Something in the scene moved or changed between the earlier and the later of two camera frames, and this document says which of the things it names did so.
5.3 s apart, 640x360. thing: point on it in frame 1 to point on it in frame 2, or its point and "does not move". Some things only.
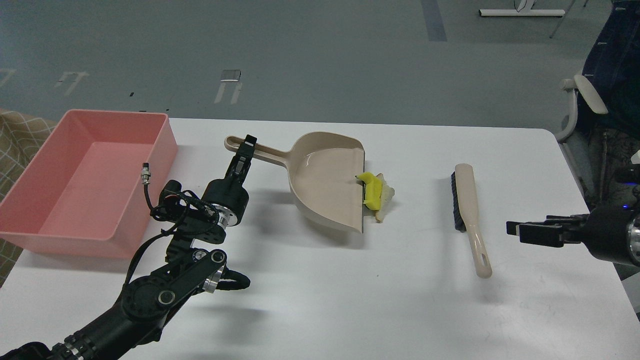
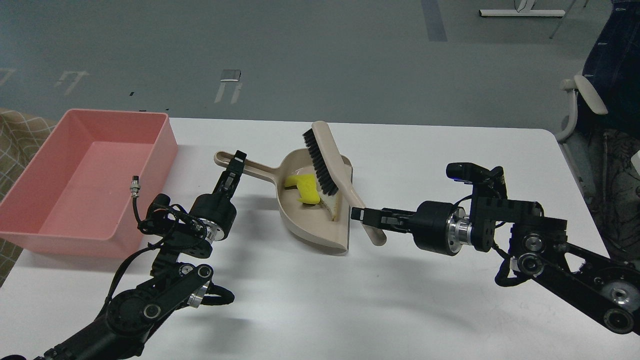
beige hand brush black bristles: x=458 y=223 to x=333 y=171
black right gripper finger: x=513 y=227 to x=398 y=223
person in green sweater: x=612 y=65 does not move
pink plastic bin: x=86 y=195 does not move
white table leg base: x=523 y=9 does not move
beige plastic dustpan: x=323 y=167 to x=310 y=220
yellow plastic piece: x=373 y=190 to x=307 y=186
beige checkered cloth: x=22 y=136 does not move
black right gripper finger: x=545 y=235 to x=370 y=214
